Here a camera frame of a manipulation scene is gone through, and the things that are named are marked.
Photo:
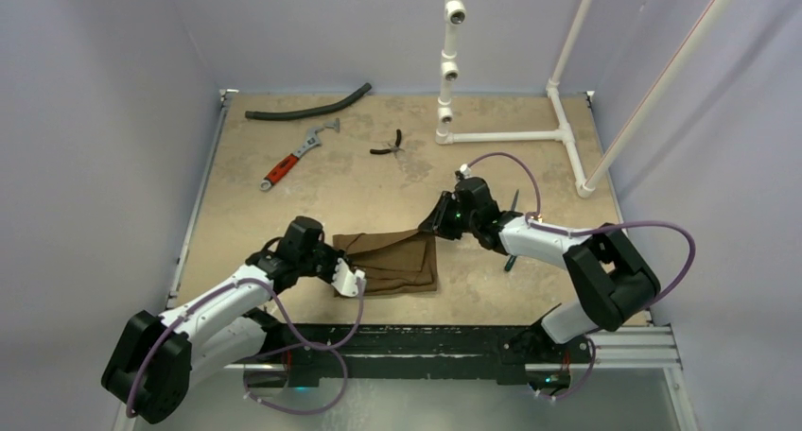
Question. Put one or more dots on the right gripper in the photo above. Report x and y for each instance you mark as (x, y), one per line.
(440, 217)

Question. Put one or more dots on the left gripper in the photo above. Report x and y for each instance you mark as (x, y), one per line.
(334, 255)

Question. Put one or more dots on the brown cloth napkin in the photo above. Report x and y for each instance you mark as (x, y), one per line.
(394, 263)

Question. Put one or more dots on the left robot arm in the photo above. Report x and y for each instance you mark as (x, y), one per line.
(159, 358)

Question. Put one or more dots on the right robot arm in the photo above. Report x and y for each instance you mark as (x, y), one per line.
(611, 279)

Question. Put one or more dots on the blue spoon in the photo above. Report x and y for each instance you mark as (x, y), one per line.
(515, 200)

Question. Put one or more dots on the black pliers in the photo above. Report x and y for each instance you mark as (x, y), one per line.
(392, 148)

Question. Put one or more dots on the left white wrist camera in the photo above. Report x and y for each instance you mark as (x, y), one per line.
(347, 281)

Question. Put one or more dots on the red handled adjustable wrench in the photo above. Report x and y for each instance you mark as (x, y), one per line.
(312, 140)

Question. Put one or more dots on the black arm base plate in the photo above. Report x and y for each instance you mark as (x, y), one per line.
(506, 354)

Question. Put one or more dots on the aluminium frame rail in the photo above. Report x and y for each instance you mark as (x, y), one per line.
(634, 347)

